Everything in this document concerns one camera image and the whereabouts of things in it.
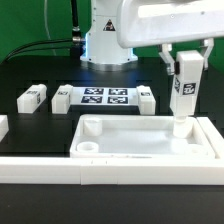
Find black cable bundle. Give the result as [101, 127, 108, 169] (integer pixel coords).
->
[2, 37, 84, 64]

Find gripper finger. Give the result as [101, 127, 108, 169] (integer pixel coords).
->
[159, 44, 175, 75]
[201, 38, 214, 70]

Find white left fence bar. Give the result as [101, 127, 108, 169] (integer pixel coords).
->
[0, 115, 9, 142]

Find white desk top tray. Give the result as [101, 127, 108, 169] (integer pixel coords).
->
[70, 115, 215, 159]

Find white front fence bar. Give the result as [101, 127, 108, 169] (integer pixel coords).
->
[0, 157, 224, 185]

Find fiducial marker sheet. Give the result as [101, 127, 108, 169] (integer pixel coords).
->
[71, 87, 138, 106]

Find white right fence bar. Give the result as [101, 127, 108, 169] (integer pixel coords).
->
[197, 117, 224, 160]

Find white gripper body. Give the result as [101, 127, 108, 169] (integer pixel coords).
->
[117, 0, 224, 48]

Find white fence bar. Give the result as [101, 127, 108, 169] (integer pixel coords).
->
[197, 117, 224, 160]
[0, 157, 224, 185]
[0, 115, 9, 142]

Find black cable connector post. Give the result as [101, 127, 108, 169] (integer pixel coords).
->
[70, 0, 83, 58]

